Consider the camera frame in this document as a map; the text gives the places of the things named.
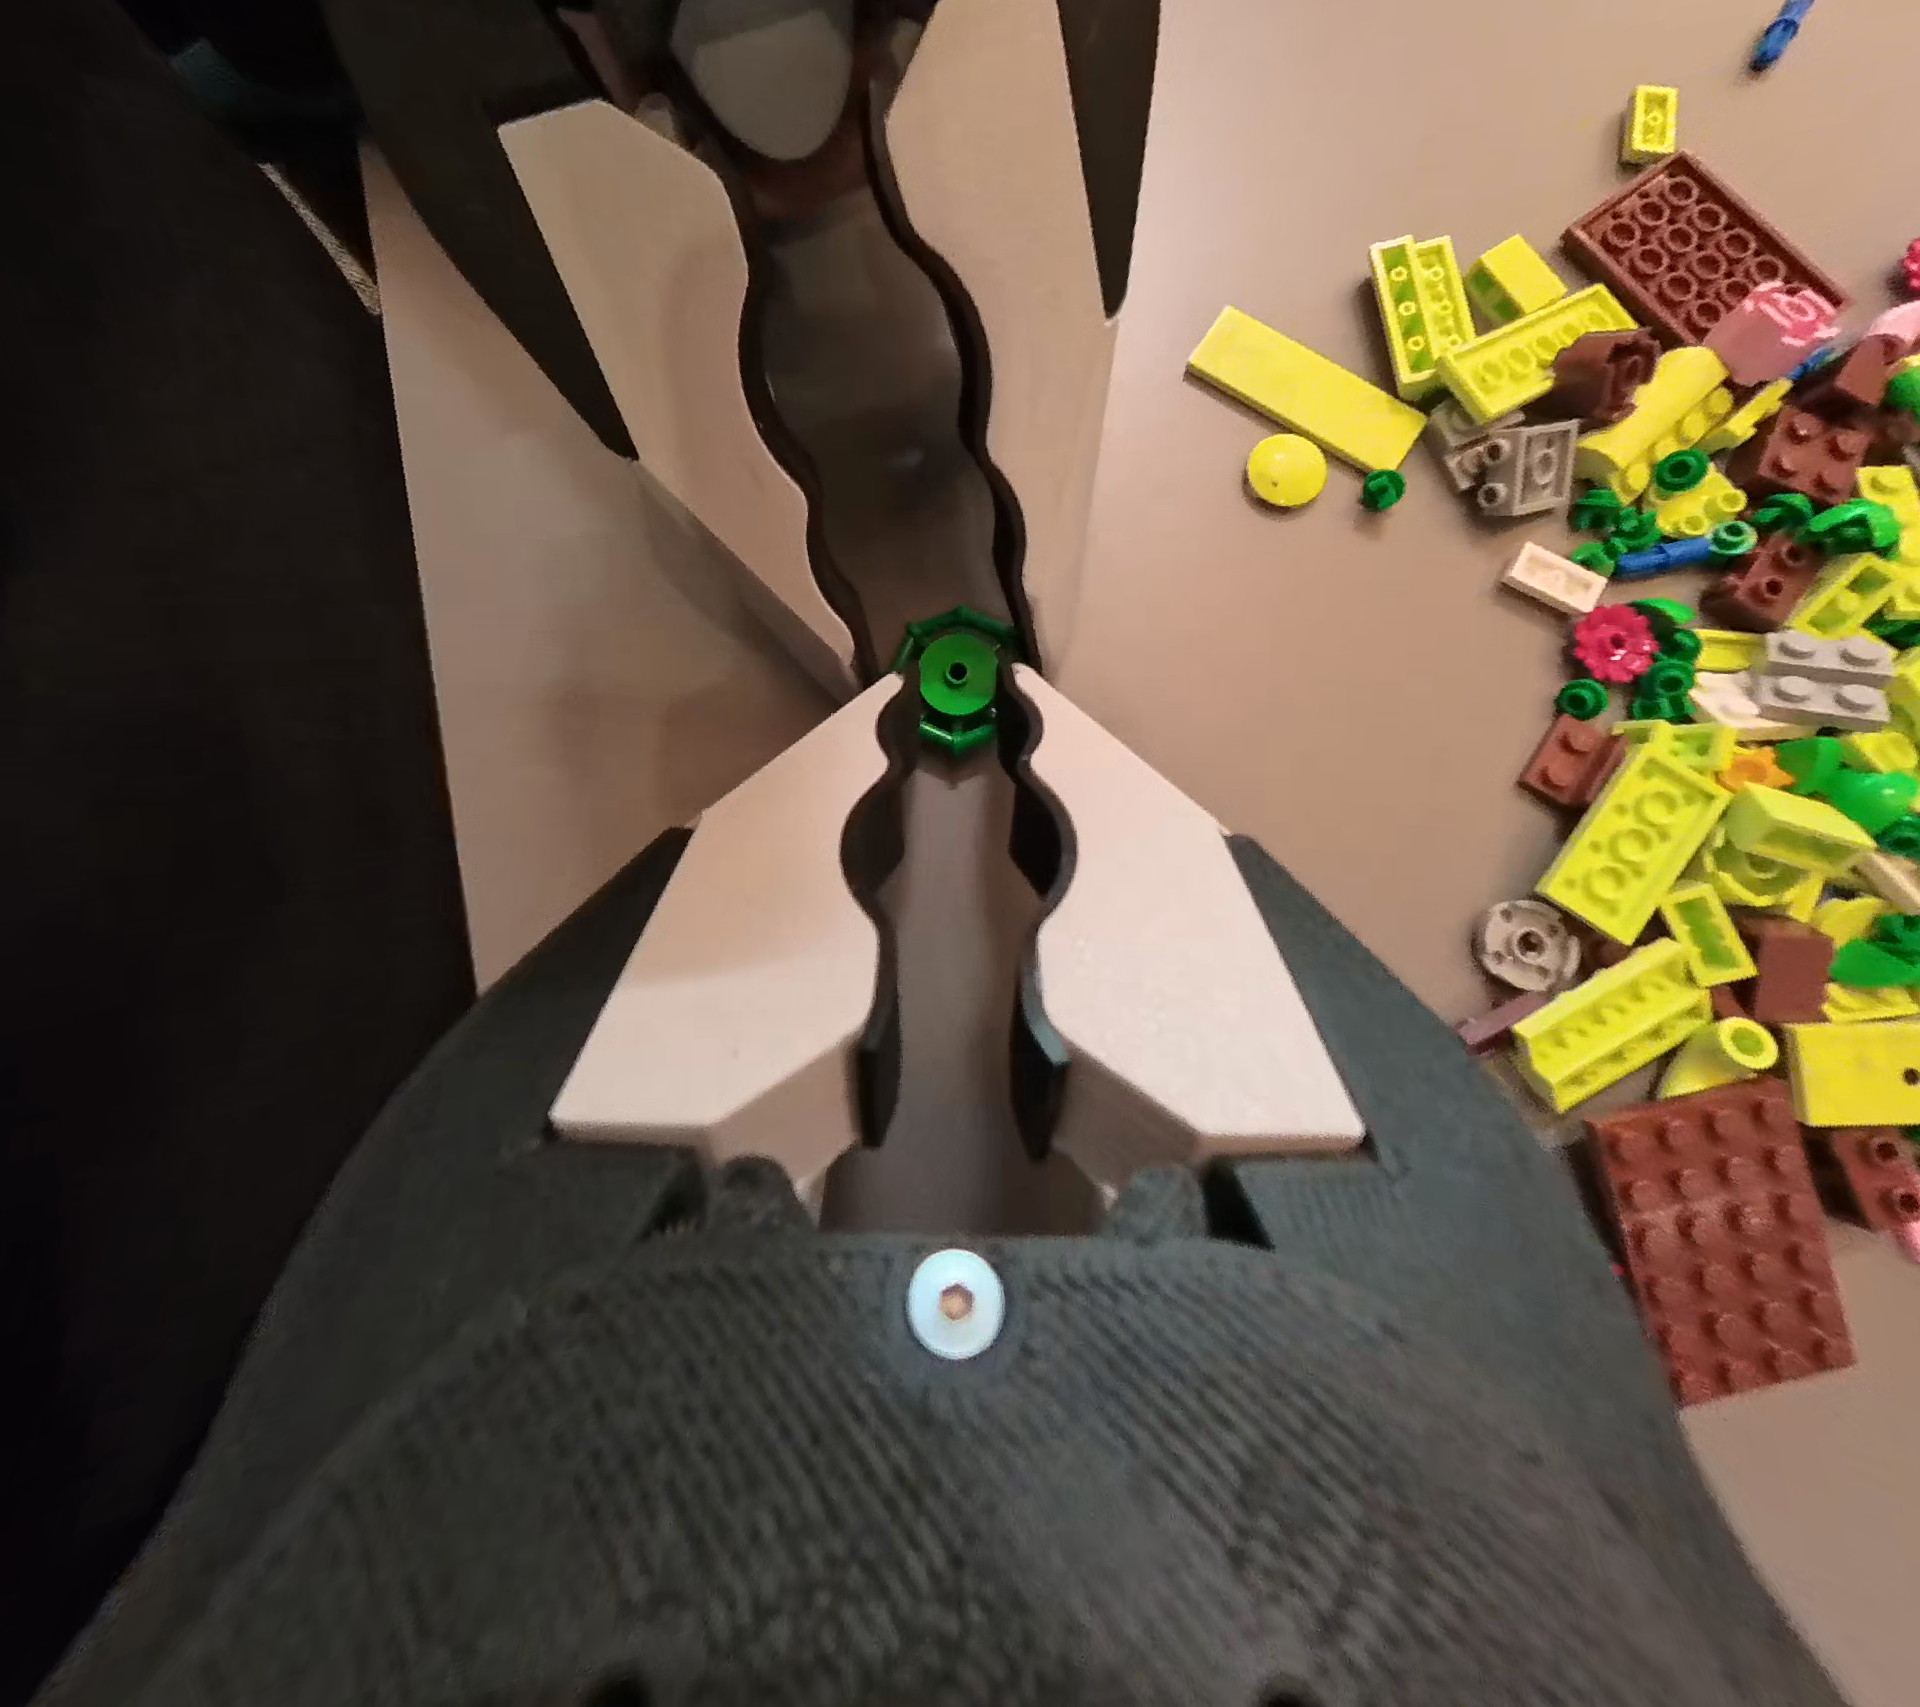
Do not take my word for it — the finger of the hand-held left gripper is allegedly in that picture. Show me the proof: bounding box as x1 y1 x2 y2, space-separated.
874 0 1116 669
498 95 881 707

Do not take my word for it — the person's black jacket torso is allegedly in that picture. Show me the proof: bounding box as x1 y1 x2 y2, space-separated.
0 0 481 1662

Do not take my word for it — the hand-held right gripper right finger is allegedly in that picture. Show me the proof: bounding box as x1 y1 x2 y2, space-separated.
1001 663 1369 1163

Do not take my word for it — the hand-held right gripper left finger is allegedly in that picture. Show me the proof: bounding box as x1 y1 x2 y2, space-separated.
548 671 917 1153

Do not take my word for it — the black green round toy piece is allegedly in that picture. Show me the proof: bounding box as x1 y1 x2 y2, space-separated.
892 607 1021 755

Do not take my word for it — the pile of colourful toy bricks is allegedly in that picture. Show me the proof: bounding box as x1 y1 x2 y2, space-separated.
1183 83 1920 1408

